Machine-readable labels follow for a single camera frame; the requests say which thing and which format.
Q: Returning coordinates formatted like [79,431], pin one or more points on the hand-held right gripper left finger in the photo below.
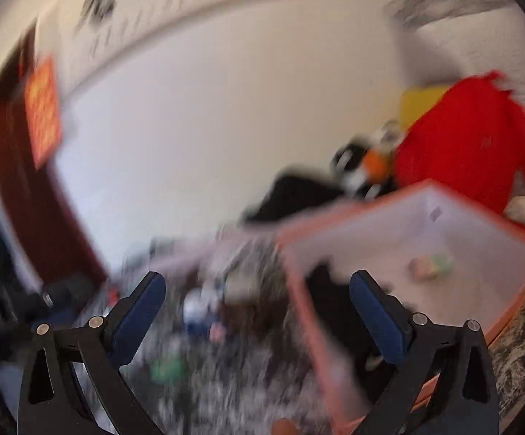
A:
[140,317]

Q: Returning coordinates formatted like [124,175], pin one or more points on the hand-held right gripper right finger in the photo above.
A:
[376,321]

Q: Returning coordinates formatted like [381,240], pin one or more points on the marbled desktop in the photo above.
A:
[244,380]

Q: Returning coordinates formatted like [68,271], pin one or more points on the white blue small object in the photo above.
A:
[199,308]

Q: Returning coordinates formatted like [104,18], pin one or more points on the green small object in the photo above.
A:
[168,370]

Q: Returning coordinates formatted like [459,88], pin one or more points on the pink small object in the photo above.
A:
[216,333]

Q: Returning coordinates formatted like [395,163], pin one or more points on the small pink green item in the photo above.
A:
[430,265]

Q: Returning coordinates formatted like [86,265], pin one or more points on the dark brown door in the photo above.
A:
[40,217]

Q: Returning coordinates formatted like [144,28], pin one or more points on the orange-rimmed white storage box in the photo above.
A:
[466,253]

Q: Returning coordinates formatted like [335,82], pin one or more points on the black cloth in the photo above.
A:
[294,195]

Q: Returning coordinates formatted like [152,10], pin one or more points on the black white orange plush toy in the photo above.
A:
[369,163]

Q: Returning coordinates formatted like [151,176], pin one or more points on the red cloth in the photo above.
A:
[466,145]

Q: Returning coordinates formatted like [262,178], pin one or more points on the red door poster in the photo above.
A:
[42,108]

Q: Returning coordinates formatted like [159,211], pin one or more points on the yellow cushion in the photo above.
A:
[419,104]

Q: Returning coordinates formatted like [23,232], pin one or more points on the ink wall painting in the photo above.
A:
[97,2]

